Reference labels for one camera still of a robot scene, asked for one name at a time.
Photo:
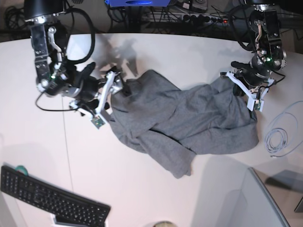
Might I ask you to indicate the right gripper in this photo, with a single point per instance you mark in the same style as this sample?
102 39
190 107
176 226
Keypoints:
92 93

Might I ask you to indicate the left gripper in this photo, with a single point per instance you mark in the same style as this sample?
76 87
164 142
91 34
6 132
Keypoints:
251 75

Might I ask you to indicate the grey t-shirt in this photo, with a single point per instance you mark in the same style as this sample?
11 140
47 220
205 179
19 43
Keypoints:
173 126

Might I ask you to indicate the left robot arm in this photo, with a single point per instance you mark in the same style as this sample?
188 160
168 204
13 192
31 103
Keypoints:
265 43

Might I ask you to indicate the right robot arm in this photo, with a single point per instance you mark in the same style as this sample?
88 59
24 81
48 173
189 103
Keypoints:
56 74

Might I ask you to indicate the white power strip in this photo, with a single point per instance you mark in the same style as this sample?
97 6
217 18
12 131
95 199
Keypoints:
185 17

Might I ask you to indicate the black computer keyboard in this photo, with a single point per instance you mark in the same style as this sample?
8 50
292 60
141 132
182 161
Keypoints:
54 200

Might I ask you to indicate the green tape roll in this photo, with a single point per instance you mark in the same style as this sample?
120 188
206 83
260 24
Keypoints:
22 170

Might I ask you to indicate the round tan object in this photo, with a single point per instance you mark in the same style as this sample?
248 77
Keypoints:
164 223

